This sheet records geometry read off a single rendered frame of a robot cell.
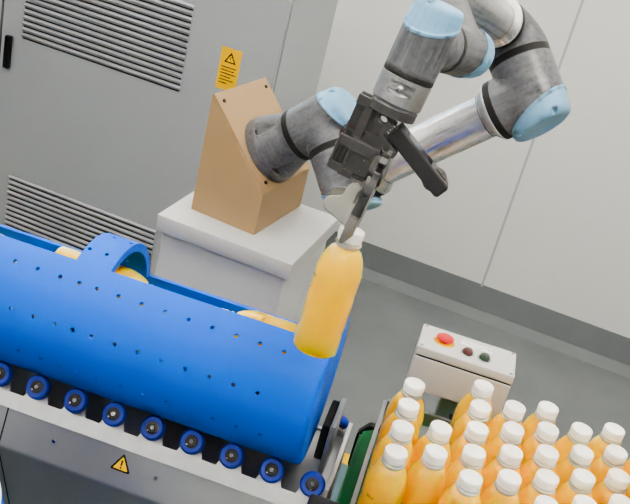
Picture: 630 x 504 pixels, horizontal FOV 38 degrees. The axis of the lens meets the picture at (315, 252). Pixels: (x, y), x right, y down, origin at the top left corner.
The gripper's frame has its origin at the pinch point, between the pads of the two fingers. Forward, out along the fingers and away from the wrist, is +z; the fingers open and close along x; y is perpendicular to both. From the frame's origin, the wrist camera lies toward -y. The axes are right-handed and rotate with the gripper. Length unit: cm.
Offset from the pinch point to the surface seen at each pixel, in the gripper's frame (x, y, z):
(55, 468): -6, 31, 67
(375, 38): -296, 41, 6
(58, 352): -3, 37, 43
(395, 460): -1.9, -22.0, 32.0
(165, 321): -5.0, 22.0, 29.8
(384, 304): -277, -17, 114
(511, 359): -47, -38, 25
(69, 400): -7, 33, 54
